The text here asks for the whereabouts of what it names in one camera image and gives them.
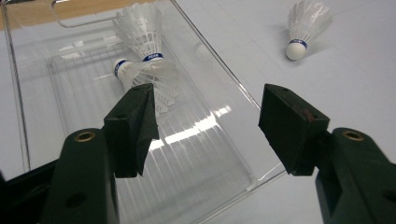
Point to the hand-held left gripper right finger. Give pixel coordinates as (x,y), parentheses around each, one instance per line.
(291,127)

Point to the clear plastic tray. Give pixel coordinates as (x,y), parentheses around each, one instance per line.
(193,161)

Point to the white shuttlecock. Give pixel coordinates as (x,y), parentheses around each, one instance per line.
(305,25)
(124,69)
(141,31)

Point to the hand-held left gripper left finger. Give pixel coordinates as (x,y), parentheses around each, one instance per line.
(130,133)

